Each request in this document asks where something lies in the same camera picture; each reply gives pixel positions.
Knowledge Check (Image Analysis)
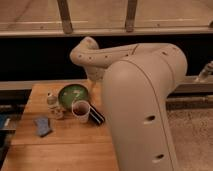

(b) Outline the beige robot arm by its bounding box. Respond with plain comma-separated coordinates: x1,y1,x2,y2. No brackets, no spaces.
70,37,187,171

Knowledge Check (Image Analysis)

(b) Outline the black rectangular box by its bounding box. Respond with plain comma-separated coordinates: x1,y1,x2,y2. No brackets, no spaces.
89,105,105,125

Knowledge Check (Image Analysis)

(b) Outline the blue sponge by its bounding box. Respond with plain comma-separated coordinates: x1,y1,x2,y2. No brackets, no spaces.
34,116,52,137

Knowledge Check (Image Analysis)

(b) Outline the blue object at edge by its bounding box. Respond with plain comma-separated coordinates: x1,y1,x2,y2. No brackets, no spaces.
0,115,10,130

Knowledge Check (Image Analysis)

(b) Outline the right metal post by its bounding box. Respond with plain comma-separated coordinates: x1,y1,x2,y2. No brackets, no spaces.
125,0,138,32

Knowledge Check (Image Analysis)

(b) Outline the metal post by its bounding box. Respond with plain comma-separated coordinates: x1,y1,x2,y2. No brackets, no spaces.
125,0,138,32
57,0,73,34

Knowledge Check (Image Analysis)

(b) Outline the left metal post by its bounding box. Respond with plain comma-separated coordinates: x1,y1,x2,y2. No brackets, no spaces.
57,0,73,34

